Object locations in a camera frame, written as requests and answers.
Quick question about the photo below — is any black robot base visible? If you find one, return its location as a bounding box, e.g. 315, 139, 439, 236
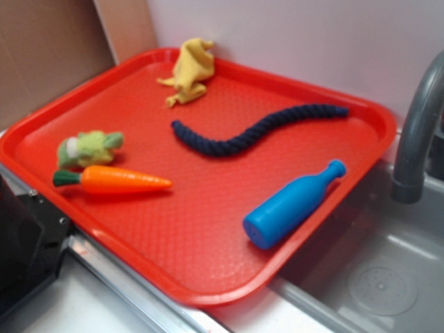
1, 178, 72, 320

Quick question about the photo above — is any blue plastic bottle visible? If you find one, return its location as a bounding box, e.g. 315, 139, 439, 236
243, 160, 346, 250

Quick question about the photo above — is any red plastic tray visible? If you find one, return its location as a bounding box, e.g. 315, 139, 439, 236
1, 49, 396, 307

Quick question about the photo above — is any yellow crumpled cloth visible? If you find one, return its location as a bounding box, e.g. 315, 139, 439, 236
157, 37, 215, 108

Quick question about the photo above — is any orange toy carrot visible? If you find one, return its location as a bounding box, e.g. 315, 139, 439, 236
53, 165, 173, 194

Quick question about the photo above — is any green plush toy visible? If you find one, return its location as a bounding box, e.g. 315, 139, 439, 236
57, 130, 124, 169

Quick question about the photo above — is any grey plastic sink basin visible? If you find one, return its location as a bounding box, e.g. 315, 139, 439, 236
211, 130, 444, 333

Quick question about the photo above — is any grey sink faucet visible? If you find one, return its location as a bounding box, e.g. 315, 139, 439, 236
391, 52, 443, 204

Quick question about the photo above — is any brown cardboard panel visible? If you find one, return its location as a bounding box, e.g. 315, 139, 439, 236
1, 1, 157, 129

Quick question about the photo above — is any dark blue rope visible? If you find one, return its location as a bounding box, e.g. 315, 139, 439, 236
171, 105, 350, 159

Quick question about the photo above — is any silver metal rail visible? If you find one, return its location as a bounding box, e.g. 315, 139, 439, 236
0, 162, 223, 333

